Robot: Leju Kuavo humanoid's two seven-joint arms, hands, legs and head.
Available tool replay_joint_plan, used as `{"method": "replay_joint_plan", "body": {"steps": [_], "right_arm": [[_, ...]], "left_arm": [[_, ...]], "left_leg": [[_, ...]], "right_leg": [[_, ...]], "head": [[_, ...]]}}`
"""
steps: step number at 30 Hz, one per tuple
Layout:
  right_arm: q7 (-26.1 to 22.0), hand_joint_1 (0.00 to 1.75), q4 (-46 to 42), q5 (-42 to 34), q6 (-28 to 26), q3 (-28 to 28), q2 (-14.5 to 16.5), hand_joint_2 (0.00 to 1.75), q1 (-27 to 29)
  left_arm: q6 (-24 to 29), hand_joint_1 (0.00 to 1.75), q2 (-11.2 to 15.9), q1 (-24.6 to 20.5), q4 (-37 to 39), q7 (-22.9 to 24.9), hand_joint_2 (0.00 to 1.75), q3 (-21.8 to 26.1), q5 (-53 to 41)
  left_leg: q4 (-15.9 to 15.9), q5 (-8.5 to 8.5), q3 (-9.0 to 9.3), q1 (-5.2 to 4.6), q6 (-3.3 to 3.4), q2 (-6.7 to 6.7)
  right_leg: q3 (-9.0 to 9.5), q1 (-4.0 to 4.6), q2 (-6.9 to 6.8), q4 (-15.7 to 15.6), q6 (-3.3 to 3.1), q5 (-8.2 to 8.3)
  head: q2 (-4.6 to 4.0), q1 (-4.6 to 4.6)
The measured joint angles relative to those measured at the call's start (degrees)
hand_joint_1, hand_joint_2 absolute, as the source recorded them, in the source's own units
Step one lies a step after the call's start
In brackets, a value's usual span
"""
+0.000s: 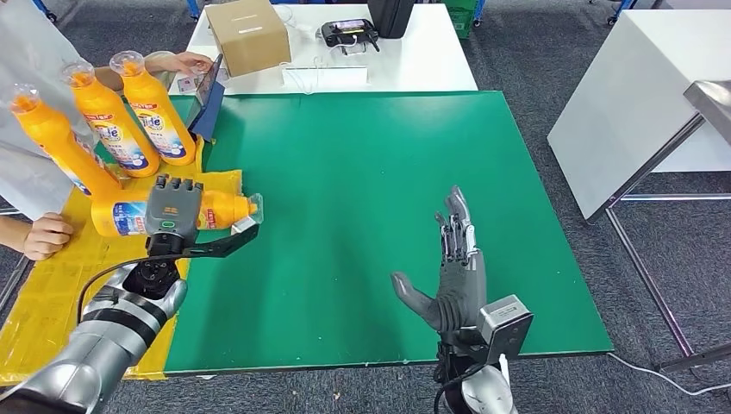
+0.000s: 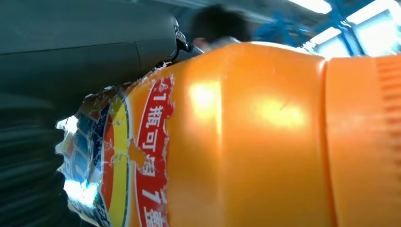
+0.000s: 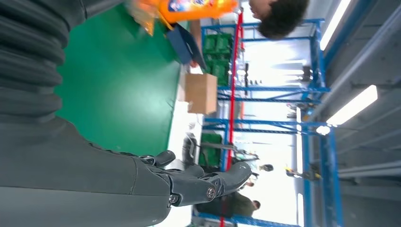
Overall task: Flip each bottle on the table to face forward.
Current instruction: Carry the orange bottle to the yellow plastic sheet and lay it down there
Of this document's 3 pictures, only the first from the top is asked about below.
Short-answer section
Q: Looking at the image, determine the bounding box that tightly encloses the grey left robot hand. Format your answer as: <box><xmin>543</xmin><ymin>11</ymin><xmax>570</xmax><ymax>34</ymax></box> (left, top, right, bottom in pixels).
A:
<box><xmin>144</xmin><ymin>175</ymin><xmax>205</xmax><ymax>242</ymax></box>

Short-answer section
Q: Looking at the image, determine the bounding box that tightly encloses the person's left hand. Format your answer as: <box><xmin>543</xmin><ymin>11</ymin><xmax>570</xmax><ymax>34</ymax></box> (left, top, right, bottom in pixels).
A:
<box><xmin>166</xmin><ymin>51</ymin><xmax>216</xmax><ymax>77</ymax></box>

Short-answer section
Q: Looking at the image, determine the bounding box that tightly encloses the person's right hand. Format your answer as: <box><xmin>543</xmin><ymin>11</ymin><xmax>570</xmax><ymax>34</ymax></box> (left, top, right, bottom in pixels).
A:
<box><xmin>22</xmin><ymin>212</ymin><xmax>75</xmax><ymax>262</ymax></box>

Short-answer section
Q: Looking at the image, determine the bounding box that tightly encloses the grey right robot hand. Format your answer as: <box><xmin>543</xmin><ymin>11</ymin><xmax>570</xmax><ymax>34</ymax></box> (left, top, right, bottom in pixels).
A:
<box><xmin>390</xmin><ymin>185</ymin><xmax>488</xmax><ymax>336</ymax></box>

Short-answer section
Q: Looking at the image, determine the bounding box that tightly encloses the orange detergent bottle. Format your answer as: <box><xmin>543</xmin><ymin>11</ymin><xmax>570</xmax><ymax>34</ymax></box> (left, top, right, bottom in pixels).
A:
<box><xmin>9</xmin><ymin>84</ymin><xmax>122</xmax><ymax>198</ymax></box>
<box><xmin>108</xmin><ymin>50</ymin><xmax>197</xmax><ymax>167</ymax></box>
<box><xmin>60</xmin><ymin>60</ymin><xmax>161</xmax><ymax>179</ymax></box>
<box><xmin>90</xmin><ymin>188</ymin><xmax>265</xmax><ymax>238</ymax></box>

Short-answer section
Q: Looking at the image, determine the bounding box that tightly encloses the printed label sheet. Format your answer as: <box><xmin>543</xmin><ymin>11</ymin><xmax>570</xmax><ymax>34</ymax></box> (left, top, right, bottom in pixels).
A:
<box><xmin>177</xmin><ymin>67</ymin><xmax>229</xmax><ymax>96</ymax></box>

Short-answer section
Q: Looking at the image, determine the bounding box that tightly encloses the tablet in blue case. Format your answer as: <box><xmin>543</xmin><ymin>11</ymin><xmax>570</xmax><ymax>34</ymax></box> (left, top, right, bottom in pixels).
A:
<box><xmin>187</xmin><ymin>53</ymin><xmax>227</xmax><ymax>143</ymax></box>

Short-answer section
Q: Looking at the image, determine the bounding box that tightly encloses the yellow taped cardboard sheet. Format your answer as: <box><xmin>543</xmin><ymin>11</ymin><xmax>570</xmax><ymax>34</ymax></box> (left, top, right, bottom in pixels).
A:
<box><xmin>0</xmin><ymin>136</ymin><xmax>244</xmax><ymax>386</ymax></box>

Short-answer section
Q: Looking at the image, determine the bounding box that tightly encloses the brown cardboard box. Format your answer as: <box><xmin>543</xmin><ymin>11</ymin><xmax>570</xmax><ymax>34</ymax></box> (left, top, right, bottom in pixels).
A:
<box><xmin>204</xmin><ymin>0</ymin><xmax>292</xmax><ymax>78</ymax></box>

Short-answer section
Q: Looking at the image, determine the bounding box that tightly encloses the green table mat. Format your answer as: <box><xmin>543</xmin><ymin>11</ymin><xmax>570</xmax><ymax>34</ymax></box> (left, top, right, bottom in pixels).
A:
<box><xmin>91</xmin><ymin>91</ymin><xmax>614</xmax><ymax>375</ymax></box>

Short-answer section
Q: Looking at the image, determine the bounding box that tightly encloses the long white box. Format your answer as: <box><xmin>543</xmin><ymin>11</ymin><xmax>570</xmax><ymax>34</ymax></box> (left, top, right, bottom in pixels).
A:
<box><xmin>280</xmin><ymin>66</ymin><xmax>370</xmax><ymax>90</ymax></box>

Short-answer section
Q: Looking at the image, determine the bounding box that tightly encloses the black handheld controller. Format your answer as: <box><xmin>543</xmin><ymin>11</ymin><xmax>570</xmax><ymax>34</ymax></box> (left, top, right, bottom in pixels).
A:
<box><xmin>319</xmin><ymin>18</ymin><xmax>381</xmax><ymax>55</ymax></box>

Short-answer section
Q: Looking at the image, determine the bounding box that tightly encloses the person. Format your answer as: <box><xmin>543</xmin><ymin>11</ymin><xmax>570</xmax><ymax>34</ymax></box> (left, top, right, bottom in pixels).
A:
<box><xmin>0</xmin><ymin>0</ymin><xmax>96</xmax><ymax>221</ymax></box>

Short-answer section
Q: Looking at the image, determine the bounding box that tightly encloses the large white table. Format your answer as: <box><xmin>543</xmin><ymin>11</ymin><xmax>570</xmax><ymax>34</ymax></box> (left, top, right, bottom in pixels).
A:
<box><xmin>547</xmin><ymin>9</ymin><xmax>731</xmax><ymax>223</ymax></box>

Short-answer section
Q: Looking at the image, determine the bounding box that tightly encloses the green plastic crate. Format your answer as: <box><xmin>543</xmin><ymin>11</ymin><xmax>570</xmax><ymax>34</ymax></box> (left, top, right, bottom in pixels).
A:
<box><xmin>442</xmin><ymin>0</ymin><xmax>479</xmax><ymax>40</ymax></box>

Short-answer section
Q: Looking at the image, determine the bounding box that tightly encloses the steel table corner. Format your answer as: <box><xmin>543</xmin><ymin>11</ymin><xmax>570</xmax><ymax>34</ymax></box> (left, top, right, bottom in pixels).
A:
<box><xmin>683</xmin><ymin>79</ymin><xmax>731</xmax><ymax>145</ymax></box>

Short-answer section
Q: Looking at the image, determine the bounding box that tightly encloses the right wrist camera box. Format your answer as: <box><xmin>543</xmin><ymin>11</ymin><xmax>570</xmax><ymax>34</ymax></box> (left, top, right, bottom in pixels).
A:
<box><xmin>477</xmin><ymin>294</ymin><xmax>535</xmax><ymax>364</ymax></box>

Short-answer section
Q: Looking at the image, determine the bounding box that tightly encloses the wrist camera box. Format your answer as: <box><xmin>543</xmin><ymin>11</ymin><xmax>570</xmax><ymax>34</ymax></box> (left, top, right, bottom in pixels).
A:
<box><xmin>181</xmin><ymin>216</ymin><xmax>261</xmax><ymax>261</ymax></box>
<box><xmin>477</xmin><ymin>294</ymin><xmax>535</xmax><ymax>364</ymax></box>

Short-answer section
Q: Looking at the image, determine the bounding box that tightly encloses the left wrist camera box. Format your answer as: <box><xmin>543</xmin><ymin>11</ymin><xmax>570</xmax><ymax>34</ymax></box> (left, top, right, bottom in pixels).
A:
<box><xmin>181</xmin><ymin>216</ymin><xmax>261</xmax><ymax>261</ymax></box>

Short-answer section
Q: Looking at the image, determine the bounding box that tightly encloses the grey metal frame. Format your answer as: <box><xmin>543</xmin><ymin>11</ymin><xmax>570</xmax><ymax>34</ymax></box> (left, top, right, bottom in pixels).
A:
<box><xmin>588</xmin><ymin>114</ymin><xmax>731</xmax><ymax>375</ymax></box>

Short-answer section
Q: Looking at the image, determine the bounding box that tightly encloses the white floor cable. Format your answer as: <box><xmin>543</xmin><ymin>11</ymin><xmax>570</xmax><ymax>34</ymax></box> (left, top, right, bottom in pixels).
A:
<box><xmin>605</xmin><ymin>352</ymin><xmax>731</xmax><ymax>397</ymax></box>

